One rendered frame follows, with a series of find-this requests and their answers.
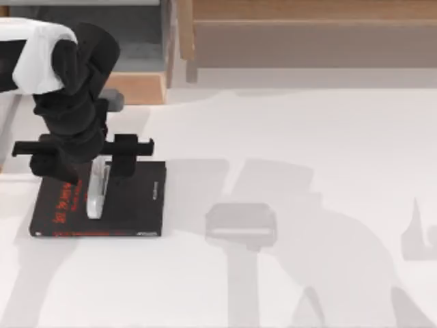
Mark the pale wooden drawer front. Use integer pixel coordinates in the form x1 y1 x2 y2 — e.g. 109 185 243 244
104 70 169 106

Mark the pale grey rounded box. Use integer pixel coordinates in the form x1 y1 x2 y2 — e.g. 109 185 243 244
99 87 126 113

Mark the wooden cupboard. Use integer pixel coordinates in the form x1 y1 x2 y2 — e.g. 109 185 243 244
176 0 437 84

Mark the white stapler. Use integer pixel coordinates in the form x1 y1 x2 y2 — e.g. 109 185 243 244
85 159 111 220

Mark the grey pierced drawer inside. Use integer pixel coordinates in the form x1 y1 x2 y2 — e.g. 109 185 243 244
109 0 173 74

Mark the black book with red lettering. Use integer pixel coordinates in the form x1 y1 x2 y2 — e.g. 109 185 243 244
29 160 168 239

